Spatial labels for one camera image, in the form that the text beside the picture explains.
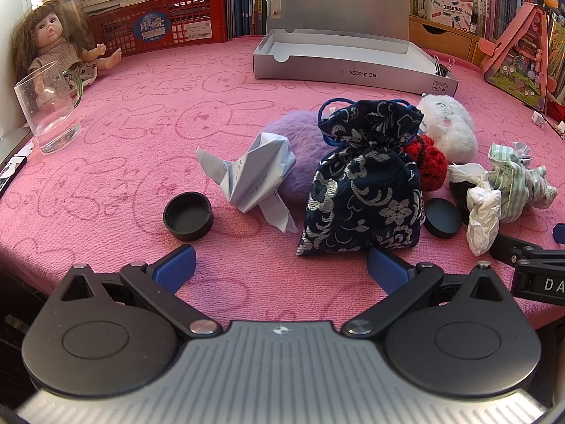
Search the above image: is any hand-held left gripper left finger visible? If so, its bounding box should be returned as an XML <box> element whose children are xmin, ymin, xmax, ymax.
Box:
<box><xmin>54</xmin><ymin>245</ymin><xmax>224</xmax><ymax>339</ymax></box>

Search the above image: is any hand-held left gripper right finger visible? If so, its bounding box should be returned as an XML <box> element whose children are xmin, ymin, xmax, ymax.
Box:
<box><xmin>340</xmin><ymin>246</ymin><xmax>513</xmax><ymax>341</ymax></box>

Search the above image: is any white tissue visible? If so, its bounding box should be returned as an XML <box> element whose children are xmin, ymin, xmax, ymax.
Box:
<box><xmin>448</xmin><ymin>163</ymin><xmax>504</xmax><ymax>255</ymax></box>

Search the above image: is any black round cap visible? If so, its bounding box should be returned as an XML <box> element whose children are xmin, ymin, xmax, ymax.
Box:
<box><xmin>423</xmin><ymin>198</ymin><xmax>463</xmax><ymax>240</ymax></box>
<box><xmin>450</xmin><ymin>181</ymin><xmax>475</xmax><ymax>226</ymax></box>
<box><xmin>163</xmin><ymin>192</ymin><xmax>215</xmax><ymax>242</ymax></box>

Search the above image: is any green checked cloth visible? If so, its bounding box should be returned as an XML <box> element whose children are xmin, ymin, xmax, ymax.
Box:
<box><xmin>488</xmin><ymin>141</ymin><xmax>557</xmax><ymax>224</ymax></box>

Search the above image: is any dark blue floral drawstring pouch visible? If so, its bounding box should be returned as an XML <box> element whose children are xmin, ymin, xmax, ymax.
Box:
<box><xmin>296</xmin><ymin>97</ymin><xmax>425</xmax><ymax>257</ymax></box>

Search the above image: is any red crocheted piece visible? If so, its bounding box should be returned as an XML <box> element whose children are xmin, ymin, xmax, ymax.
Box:
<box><xmin>404</xmin><ymin>135</ymin><xmax>451</xmax><ymax>193</ymax></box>

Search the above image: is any white plush toy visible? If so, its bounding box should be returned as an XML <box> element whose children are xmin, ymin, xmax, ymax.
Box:
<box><xmin>417</xmin><ymin>93</ymin><xmax>478</xmax><ymax>163</ymax></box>

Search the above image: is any purple fluffy pouch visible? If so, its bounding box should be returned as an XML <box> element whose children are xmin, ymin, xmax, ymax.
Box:
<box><xmin>262</xmin><ymin>112</ymin><xmax>336</xmax><ymax>204</ymax></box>

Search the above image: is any silver cardboard box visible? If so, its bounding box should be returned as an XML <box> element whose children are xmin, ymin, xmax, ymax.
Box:
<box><xmin>253</xmin><ymin>0</ymin><xmax>460</xmax><ymax>96</ymax></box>

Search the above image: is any pink rabbit-print blanket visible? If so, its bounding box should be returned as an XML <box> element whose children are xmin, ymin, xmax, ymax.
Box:
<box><xmin>0</xmin><ymin>35</ymin><xmax>565</xmax><ymax>332</ymax></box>

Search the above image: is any pink house-shaped toy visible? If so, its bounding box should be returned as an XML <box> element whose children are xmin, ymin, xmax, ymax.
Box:
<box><xmin>479</xmin><ymin>2</ymin><xmax>559</xmax><ymax>113</ymax></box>

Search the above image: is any clear glass mug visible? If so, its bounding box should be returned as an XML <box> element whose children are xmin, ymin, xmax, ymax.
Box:
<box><xmin>14</xmin><ymin>61</ymin><xmax>84</xmax><ymax>155</ymax></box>

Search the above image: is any green illustrated book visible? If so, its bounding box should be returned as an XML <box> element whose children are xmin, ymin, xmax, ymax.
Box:
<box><xmin>547</xmin><ymin>9</ymin><xmax>565</xmax><ymax>98</ymax></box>

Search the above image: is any dark flat object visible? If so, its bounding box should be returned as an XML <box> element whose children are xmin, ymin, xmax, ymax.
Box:
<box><xmin>0</xmin><ymin>128</ymin><xmax>34</xmax><ymax>195</ymax></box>

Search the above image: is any wooden drawer organizer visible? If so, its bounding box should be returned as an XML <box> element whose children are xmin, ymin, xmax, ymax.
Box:
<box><xmin>410</xmin><ymin>15</ymin><xmax>486</xmax><ymax>65</ymax></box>

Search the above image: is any white illustrated carton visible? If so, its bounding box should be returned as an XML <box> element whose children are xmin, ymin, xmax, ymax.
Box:
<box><xmin>426</xmin><ymin>0</ymin><xmax>474</xmax><ymax>31</ymax></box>

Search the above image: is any red plastic crate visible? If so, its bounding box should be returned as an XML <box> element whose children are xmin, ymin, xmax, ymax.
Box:
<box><xmin>88</xmin><ymin>0</ymin><xmax>228</xmax><ymax>57</ymax></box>

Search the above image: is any brown-haired baby doll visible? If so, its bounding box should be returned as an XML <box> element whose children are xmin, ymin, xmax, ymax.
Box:
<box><xmin>11</xmin><ymin>0</ymin><xmax>123</xmax><ymax>98</ymax></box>

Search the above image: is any row of blue books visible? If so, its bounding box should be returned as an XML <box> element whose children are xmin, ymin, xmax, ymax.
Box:
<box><xmin>225</xmin><ymin>0</ymin><xmax>270</xmax><ymax>38</ymax></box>

